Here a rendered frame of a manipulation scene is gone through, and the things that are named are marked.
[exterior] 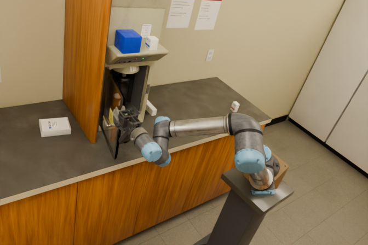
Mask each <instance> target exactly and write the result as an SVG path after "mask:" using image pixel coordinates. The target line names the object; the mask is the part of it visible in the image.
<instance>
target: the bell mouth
mask: <svg viewBox="0 0 368 245"><path fill-rule="evenodd" d="M113 70H114V71H116V72H119V73H124V74H133V73H136V72H138V71H139V66H135V67H123V68H113Z"/></svg>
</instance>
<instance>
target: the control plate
mask: <svg viewBox="0 0 368 245"><path fill-rule="evenodd" d="M150 57H151V56H149V57H135V58H126V59H119V60H118V61H117V62H116V63H114V64H118V63H119V62H120V63H124V61H126V62H125V63H130V62H129V61H131V62H134V61H135V62H143V61H146V60H148V59H149V58H150ZM143 58H144V59H143ZM138 60H139V61H138ZM142 60H143V61H142Z"/></svg>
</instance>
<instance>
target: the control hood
mask: <svg viewBox="0 0 368 245"><path fill-rule="evenodd" d="M168 53H169V51H168V50H166V48H164V47H163V46H161V45H160V44H158V47H157V50H148V49H147V48H146V47H145V44H141V48H140V52H139V53H131V54H122V53H121V52H120V51H119V50H118V49H117V48H116V47H115V46H114V45H108V46H107V54H106V63H107V64H108V65H113V64H114V63H116V62H117V61H118V60H119V59H126V58H135V57H149V56H151V57H150V58H149V59H148V60H146V61H158V60H159V59H161V58H162V57H164V56H165V55H167V54H168ZM143 62H145V61H143Z"/></svg>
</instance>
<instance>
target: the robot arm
mask: <svg viewBox="0 0 368 245"><path fill-rule="evenodd" d="M134 112H135V113H136V115H135V113H134ZM138 116H139V115H138V114H137V112H136V111H135V110H134V109H132V110H131V109H128V110H125V107H124V106H122V108H121V110H119V109H118V108H117V107H116V108H115V109H114V110H113V123H114V124H115V125H116V127H117V128H119V129H120V130H122V131H125V132H124V134H123V135H122V136H121V137H120V138H119V144H123V143H128V142H129V141H130V140H131V141H132V142H133V143H134V145H135V146H136V147H137V149H138V150H139V151H140V153H141V154H142V156H143V157H144V158H145V159H146V160H147V161H148V162H154V164H156V165H158V166H160V167H165V166H167V165H168V164H169V163H170V161H171V155H170V154H169V152H168V146H169V138H170V137H183V136H199V135H215V134H224V133H227V134H229V135H230V136H234V155H235V157H234V162H235V166H236V168H237V169H238V170H239V171H241V172H244V173H248V174H249V181H250V184H251V192H252V194H253V195H255V196H272V195H274V194H275V185H274V177H275V176H276V175H277V174H278V173H279V170H280V164H279V161H278V159H277V158H276V157H275V156H274V155H272V152H271V150H270V149H269V148H268V147H267V146H266V145H264V144H263V131H262V127H261V125H260V124H259V123H258V122H257V121H256V120H255V119H254V118H252V117H250V116H248V115H245V114H240V113H228V114H227V115H226V116H218V117H212V118H199V119H187V120H175V121H171V120H170V119H169V118H168V117H166V116H159V117H157V118H156V119H155V123H154V127H153V128H154V129H153V138H152V137H151V136H150V135H149V134H148V132H147V131H146V130H145V129H144V128H143V127H142V126H141V124H142V123H141V121H140V120H139V119H138Z"/></svg>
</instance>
